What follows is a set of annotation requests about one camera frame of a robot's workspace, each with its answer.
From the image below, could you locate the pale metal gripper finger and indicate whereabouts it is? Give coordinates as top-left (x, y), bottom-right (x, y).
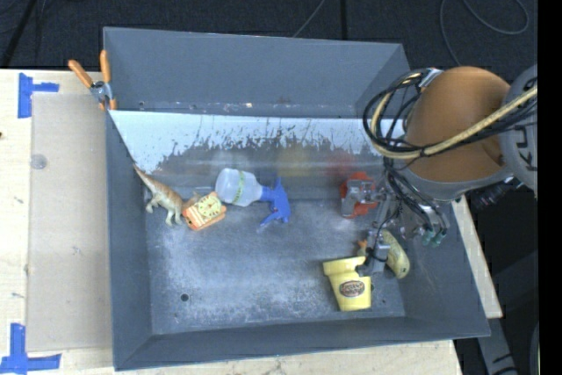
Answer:
top-left (364, 230), bottom-right (389, 256)
top-left (356, 249), bottom-right (393, 278)

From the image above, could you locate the yellow toy banana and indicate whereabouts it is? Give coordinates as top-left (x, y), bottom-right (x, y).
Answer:
top-left (379, 228), bottom-right (411, 280)

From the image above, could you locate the yellow cup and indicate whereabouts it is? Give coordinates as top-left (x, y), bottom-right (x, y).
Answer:
top-left (321, 256), bottom-right (374, 313)

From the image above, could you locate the red and grey toy block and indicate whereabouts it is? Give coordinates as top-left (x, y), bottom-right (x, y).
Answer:
top-left (340, 171), bottom-right (382, 220)

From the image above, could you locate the grey metal bin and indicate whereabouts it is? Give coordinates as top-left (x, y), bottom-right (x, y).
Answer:
top-left (102, 26), bottom-right (492, 371)

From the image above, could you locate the clear spray bottle blue trigger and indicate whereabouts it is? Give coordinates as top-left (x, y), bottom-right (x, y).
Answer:
top-left (214, 167), bottom-right (292, 234)

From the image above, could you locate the orange toy clock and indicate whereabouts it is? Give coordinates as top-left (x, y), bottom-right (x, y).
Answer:
top-left (182, 191), bottom-right (228, 232)

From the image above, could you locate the tan toy dinosaur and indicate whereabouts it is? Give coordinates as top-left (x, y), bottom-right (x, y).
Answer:
top-left (132, 163), bottom-right (186, 227)

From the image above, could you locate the pale wood flat board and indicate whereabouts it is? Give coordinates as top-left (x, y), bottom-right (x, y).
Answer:
top-left (25, 91), bottom-right (116, 353)

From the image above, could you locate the black cylinder on white bracket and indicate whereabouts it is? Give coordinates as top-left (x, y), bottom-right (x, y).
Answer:
top-left (468, 183), bottom-right (510, 210)

